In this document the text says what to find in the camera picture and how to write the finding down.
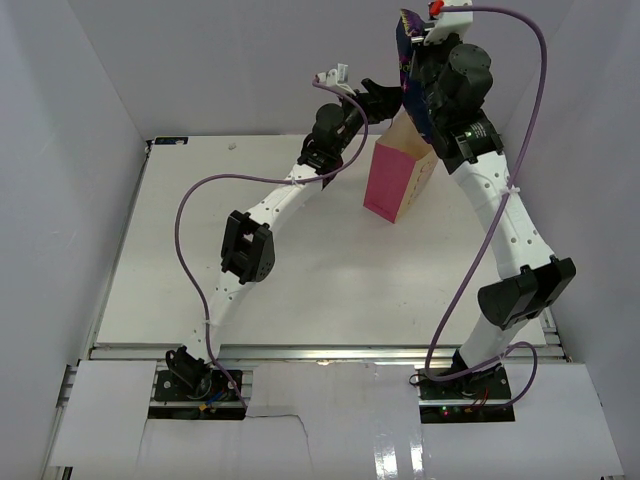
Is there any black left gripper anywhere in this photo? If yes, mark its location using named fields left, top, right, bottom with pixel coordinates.
left=335, top=80, right=409, bottom=156

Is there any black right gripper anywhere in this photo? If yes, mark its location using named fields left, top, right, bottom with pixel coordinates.
left=411, top=24, right=466, bottom=125

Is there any blue purple cookie bag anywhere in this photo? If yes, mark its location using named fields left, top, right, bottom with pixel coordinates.
left=395, top=9, right=433, bottom=144

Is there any pink cream paper bag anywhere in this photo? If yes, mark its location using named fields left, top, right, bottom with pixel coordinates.
left=363, top=111, right=439, bottom=223

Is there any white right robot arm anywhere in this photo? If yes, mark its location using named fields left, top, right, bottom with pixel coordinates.
left=411, top=33, right=576, bottom=399

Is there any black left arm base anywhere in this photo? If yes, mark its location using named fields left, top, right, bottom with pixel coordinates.
left=148, top=346, right=245, bottom=421

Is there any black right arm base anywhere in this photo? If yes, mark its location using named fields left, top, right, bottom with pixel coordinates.
left=409, top=365, right=516, bottom=425

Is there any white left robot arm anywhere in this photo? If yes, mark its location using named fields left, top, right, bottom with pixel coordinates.
left=165, top=74, right=402, bottom=399

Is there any blue label left corner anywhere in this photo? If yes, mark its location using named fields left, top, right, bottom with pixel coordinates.
left=153, top=136, right=189, bottom=146

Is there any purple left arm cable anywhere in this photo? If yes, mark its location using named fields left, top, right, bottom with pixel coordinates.
left=174, top=73, right=370, bottom=409

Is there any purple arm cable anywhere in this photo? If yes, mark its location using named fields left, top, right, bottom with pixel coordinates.
left=409, top=3, right=546, bottom=414
left=174, top=73, right=370, bottom=409

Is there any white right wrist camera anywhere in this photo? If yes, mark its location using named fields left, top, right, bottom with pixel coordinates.
left=411, top=0, right=473, bottom=46

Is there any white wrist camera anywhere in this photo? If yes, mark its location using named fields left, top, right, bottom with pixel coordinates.
left=411, top=0, right=473, bottom=46
left=313, top=63, right=354, bottom=94

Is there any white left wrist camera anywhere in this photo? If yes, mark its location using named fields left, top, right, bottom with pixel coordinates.
left=313, top=63, right=354, bottom=94

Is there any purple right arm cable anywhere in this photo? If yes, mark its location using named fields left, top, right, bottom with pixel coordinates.
left=409, top=3, right=546, bottom=414

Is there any aluminium front rail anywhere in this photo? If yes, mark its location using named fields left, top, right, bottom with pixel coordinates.
left=88, top=344, right=566, bottom=362

